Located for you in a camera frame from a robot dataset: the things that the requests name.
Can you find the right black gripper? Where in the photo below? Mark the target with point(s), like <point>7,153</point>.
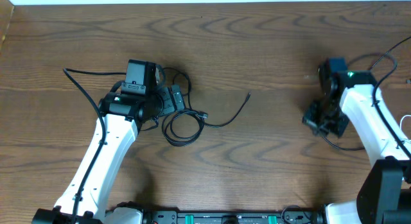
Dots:
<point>309,118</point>

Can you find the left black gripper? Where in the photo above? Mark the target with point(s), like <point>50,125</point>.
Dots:
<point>171,105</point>

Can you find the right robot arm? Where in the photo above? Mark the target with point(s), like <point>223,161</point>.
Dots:
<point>354,97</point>

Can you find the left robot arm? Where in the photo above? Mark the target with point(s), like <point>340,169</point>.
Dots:
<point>141,97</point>

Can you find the wooden board at left edge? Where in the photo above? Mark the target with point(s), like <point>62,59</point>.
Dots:
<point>6,12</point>

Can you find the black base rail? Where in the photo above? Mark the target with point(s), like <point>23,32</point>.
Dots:
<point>224,217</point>

